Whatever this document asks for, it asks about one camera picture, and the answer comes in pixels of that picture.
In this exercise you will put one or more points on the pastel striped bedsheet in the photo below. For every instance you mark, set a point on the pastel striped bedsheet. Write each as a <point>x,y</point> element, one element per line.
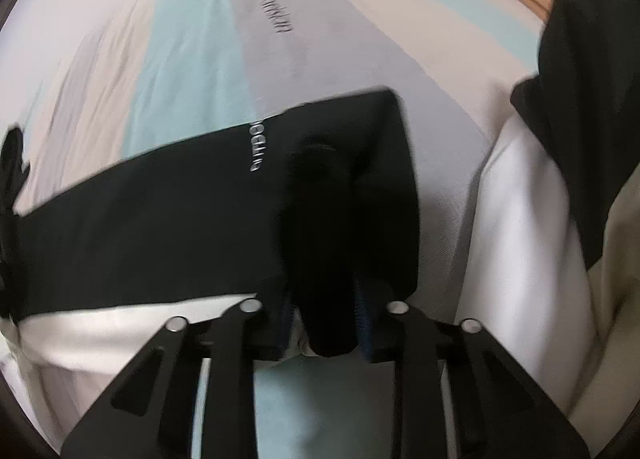
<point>200,64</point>

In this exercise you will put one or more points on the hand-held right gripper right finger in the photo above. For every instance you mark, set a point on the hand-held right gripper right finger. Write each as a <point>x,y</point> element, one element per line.
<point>367,329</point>

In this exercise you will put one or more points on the white and black colour-block garment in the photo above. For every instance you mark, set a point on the white and black colour-block garment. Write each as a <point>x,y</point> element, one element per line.
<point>150,219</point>

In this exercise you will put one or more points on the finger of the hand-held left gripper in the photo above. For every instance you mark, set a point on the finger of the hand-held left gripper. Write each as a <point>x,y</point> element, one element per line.
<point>14,164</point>

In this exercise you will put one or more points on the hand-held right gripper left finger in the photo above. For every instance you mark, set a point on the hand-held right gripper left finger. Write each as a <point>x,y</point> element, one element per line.
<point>231,354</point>

